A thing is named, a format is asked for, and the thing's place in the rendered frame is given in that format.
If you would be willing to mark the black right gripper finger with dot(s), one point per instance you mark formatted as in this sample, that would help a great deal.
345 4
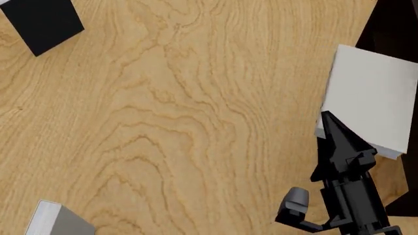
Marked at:
349 147
326 169

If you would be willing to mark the large white box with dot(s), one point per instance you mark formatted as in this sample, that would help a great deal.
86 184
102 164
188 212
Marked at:
369 98

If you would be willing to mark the small grey block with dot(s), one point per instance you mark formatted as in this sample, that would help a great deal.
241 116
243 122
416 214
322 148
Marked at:
62 221

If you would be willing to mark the black box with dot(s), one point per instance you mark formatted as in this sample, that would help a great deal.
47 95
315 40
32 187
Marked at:
40 23

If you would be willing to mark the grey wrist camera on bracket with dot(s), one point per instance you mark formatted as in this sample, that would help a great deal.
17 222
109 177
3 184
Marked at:
295 199

